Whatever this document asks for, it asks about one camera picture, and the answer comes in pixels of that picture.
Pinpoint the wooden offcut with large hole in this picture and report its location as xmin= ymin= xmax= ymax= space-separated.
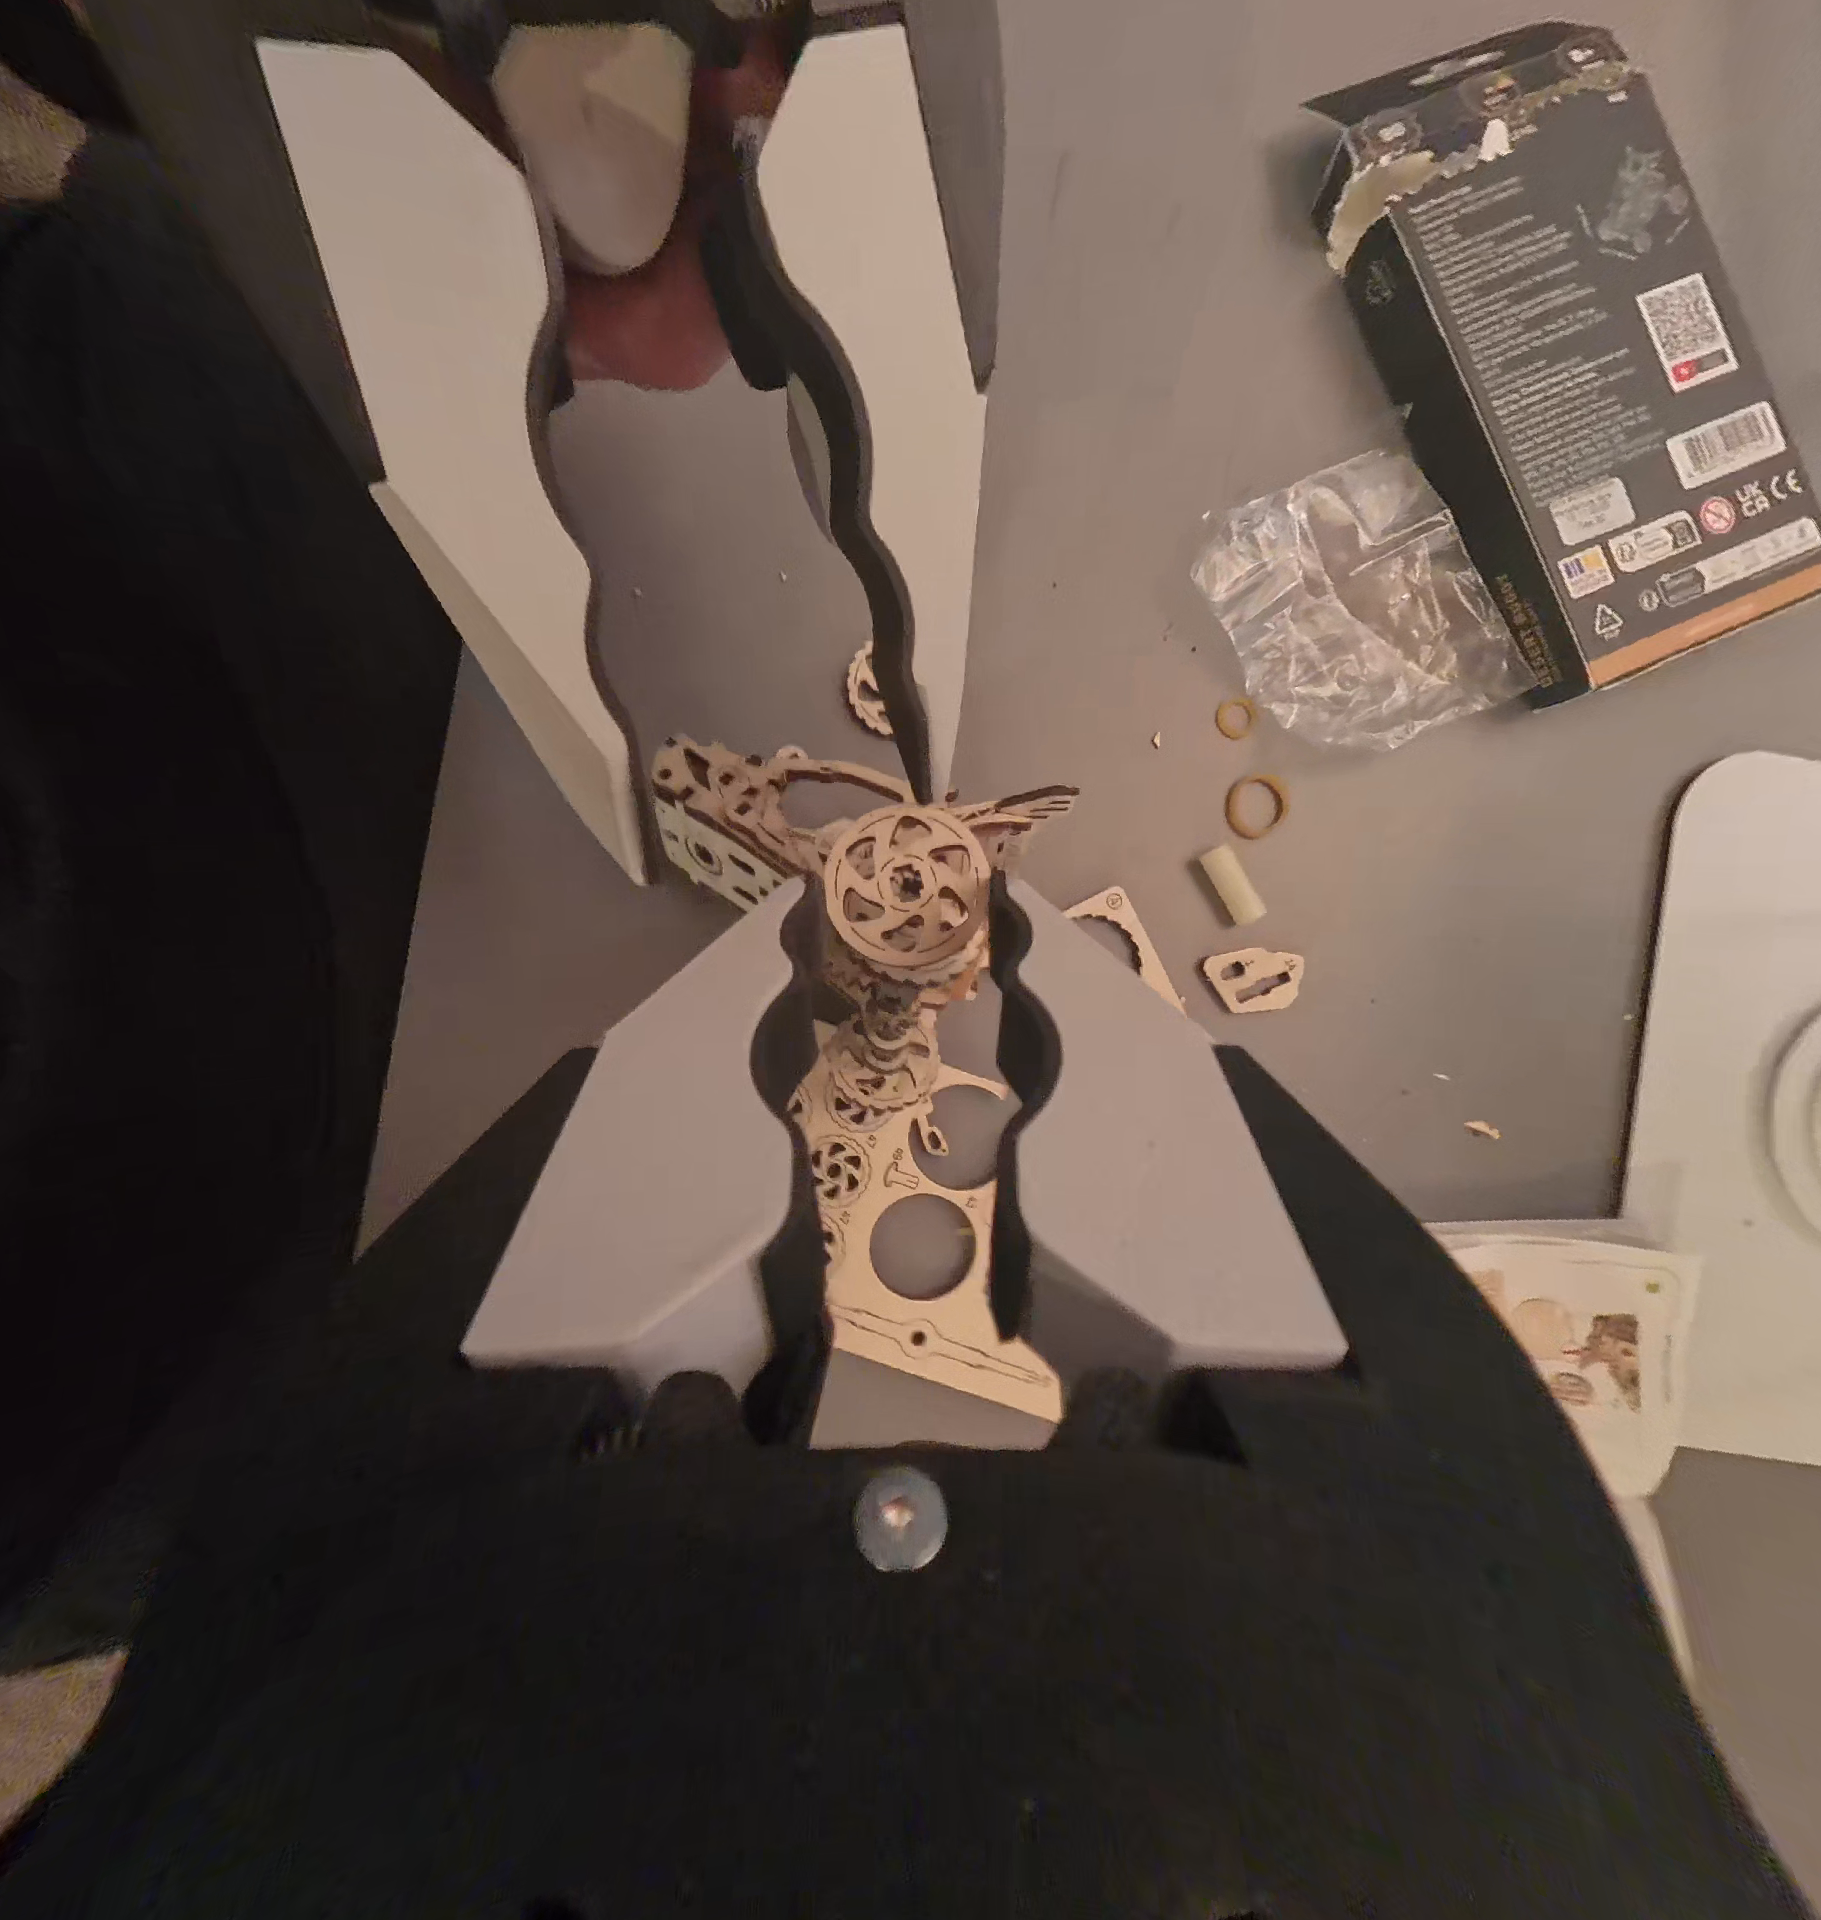
xmin=1061 ymin=884 xmax=1191 ymax=1015

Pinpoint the shield-shaped wooden offcut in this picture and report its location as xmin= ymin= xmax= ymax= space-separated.
xmin=1203 ymin=947 xmax=1308 ymax=1023

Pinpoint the black product box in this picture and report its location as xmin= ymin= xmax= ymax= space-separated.
xmin=1300 ymin=19 xmax=1821 ymax=697

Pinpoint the wooden sheet with wheels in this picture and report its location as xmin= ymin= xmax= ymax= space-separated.
xmin=790 ymin=1033 xmax=1071 ymax=1421

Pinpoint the white board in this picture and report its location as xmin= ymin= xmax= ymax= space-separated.
xmin=1624 ymin=750 xmax=1821 ymax=1456

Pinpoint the instruction booklet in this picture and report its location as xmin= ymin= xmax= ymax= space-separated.
xmin=1428 ymin=1217 xmax=1706 ymax=1503

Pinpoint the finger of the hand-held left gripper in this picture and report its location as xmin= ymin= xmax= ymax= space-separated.
xmin=256 ymin=36 xmax=659 ymax=887
xmin=729 ymin=0 xmax=1007 ymax=794

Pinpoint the wooden buggy model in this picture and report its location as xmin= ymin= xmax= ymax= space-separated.
xmin=654 ymin=730 xmax=1082 ymax=1158

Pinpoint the clear plastic bag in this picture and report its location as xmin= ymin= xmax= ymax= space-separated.
xmin=1188 ymin=449 xmax=1510 ymax=752

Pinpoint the person's left hand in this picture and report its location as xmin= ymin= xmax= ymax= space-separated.
xmin=552 ymin=56 xmax=793 ymax=391

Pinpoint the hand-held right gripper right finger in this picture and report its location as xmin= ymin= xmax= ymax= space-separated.
xmin=985 ymin=876 xmax=1354 ymax=1444

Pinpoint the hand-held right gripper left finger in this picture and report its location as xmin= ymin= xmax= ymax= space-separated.
xmin=460 ymin=884 xmax=836 ymax=1444

